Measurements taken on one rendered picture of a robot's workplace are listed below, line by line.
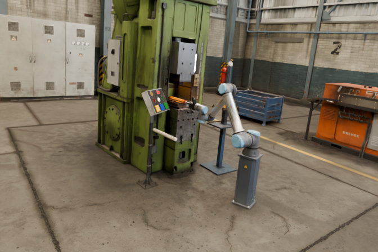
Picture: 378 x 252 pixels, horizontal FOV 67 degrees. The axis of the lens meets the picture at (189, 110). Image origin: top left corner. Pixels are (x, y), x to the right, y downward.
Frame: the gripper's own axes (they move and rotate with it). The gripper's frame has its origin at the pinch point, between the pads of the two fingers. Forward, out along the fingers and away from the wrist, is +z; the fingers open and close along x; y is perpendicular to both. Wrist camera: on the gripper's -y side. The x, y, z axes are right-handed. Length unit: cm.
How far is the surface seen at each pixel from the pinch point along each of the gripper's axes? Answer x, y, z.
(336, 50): 770, -100, 129
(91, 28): 103, -76, 534
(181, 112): -10.0, 13.7, -3.6
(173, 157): -15, 75, -4
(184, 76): -4.1, -32.3, 4.3
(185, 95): 22.9, -0.5, 27.3
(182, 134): -4.6, 44.3, -4.8
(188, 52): -1, -64, 6
